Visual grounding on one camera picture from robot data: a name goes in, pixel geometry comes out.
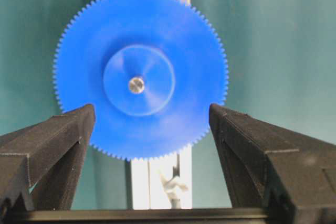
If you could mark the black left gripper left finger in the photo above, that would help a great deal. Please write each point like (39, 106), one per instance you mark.
(41, 164)

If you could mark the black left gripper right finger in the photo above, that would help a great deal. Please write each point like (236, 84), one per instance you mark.
(268, 166)

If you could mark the large blue plastic gear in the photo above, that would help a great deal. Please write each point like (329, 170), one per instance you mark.
(175, 50)

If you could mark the metal shaft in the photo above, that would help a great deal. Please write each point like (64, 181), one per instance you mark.
(136, 85)

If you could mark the teal table mat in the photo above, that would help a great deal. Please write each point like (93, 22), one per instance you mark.
(281, 63)

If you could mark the silver aluminium extrusion rail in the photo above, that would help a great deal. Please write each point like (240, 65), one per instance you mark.
(147, 190)

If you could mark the clear plastic shaft bracket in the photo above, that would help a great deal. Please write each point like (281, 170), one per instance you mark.
(174, 187)

